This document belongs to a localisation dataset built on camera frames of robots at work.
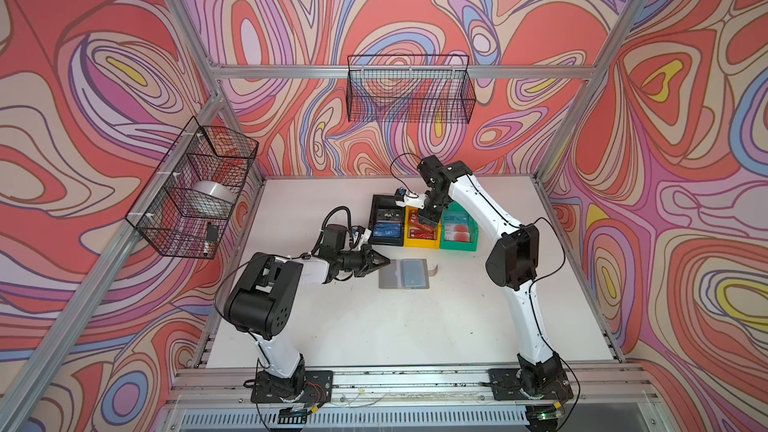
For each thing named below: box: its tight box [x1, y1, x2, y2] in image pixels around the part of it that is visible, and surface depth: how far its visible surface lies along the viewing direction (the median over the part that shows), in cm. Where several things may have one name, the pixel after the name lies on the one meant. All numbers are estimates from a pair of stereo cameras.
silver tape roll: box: [191, 180, 236, 205], surface depth 72 cm
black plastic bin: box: [369, 194, 406, 247], surface depth 104 cm
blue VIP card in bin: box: [373, 223, 401, 238], surface depth 103 cm
